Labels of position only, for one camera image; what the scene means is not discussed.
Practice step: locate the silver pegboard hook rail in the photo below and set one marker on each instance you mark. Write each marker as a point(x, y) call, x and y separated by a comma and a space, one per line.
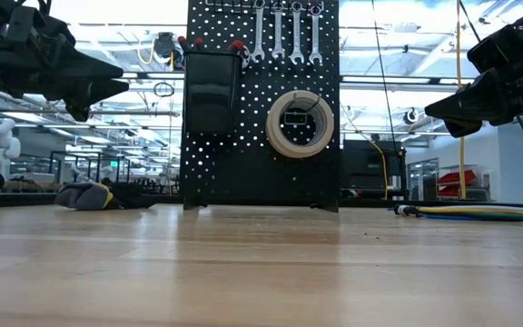
point(234, 6)

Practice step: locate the black red-capped screwdriver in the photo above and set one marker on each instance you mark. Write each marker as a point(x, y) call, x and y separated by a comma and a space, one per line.
point(236, 45)
point(182, 42)
point(198, 43)

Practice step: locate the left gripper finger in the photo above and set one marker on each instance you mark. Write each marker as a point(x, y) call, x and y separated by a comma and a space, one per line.
point(89, 66)
point(93, 93)

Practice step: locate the black pegboard bin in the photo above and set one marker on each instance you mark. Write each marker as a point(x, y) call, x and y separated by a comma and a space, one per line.
point(211, 91)

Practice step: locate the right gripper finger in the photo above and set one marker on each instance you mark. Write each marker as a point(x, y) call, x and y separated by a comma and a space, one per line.
point(463, 128)
point(470, 102)

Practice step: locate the black grey work glove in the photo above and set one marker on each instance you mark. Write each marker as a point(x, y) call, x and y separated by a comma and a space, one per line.
point(84, 195)

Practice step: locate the black metal pegboard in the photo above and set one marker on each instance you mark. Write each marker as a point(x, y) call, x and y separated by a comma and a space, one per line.
point(243, 172)

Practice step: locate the black monitor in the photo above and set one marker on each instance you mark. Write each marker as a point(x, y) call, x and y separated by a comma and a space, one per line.
point(370, 163)

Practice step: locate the silver combination wrench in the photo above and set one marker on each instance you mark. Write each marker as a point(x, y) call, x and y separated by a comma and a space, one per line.
point(258, 32)
point(296, 32)
point(315, 34)
point(278, 32)

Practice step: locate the red storage bins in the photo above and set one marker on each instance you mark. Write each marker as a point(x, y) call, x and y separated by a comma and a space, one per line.
point(459, 177)

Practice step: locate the black aluminium table frame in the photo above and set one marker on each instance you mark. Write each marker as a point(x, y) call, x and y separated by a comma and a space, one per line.
point(16, 199)

